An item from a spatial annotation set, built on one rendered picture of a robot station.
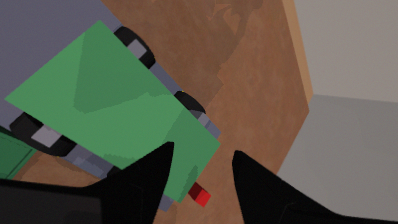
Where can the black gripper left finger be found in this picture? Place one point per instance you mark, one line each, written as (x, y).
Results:
(130, 196)

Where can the red-headed pin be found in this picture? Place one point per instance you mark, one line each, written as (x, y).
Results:
(199, 194)

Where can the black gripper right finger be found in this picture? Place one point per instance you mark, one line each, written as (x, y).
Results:
(265, 198)

